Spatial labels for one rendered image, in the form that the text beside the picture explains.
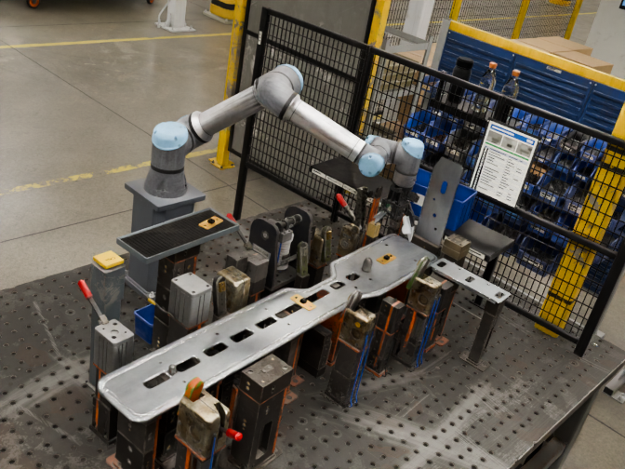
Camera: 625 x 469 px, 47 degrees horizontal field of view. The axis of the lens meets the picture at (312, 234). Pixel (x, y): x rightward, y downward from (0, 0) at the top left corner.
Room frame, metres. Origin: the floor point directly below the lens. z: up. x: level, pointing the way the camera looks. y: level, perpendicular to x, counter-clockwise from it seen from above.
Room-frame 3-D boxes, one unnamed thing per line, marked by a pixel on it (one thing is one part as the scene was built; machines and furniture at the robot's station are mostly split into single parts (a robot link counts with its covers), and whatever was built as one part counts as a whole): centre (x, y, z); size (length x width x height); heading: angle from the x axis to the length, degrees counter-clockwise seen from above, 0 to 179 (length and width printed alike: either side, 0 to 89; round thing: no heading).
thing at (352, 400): (1.81, -0.19, 0.87); 0.12 x 0.09 x 0.35; 55
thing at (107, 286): (1.65, 0.54, 0.92); 0.08 x 0.08 x 0.44; 55
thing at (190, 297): (1.69, 0.31, 0.90); 0.13 x 0.10 x 0.41; 55
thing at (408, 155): (2.23, -0.26, 1.41); 0.09 x 0.08 x 0.11; 79
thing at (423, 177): (2.66, -0.45, 1.09); 0.30 x 0.17 x 0.13; 63
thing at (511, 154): (2.65, -0.67, 1.30); 0.23 x 0.02 x 0.31; 55
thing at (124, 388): (1.84, -0.01, 1.00); 1.38 x 0.22 x 0.02; 145
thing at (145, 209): (2.25, 0.54, 0.90); 0.21 x 0.21 x 0.40; 51
